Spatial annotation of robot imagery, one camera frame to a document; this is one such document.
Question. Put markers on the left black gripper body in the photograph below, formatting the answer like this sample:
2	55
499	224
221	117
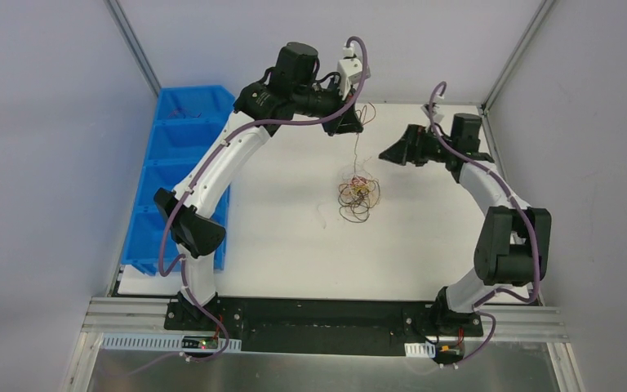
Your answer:
338	112

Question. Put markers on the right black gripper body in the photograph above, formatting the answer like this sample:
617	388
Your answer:
415	144

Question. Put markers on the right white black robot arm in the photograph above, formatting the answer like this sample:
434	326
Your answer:
511	253

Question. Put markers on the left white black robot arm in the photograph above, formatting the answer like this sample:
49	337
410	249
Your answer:
289	94

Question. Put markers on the blue plastic bin row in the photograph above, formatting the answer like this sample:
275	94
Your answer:
187	120

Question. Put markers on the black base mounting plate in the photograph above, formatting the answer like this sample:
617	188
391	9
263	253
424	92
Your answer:
299	326

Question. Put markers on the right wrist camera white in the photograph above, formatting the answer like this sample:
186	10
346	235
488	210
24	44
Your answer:
433	110

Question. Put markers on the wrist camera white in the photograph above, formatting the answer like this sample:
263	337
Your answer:
351	71
433	110

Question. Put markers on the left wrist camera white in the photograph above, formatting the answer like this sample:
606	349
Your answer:
351	71

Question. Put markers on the right corner aluminium post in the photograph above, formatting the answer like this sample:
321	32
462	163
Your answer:
527	37

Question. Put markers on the corner aluminium post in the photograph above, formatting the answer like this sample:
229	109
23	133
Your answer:
527	37
133	44

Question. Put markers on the left corner aluminium post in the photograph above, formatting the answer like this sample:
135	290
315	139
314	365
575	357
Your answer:
133	44

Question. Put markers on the white slotted cable duct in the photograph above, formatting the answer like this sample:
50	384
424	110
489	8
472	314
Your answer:
194	344

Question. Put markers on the aluminium frame rail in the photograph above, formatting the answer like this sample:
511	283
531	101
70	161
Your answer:
513	322

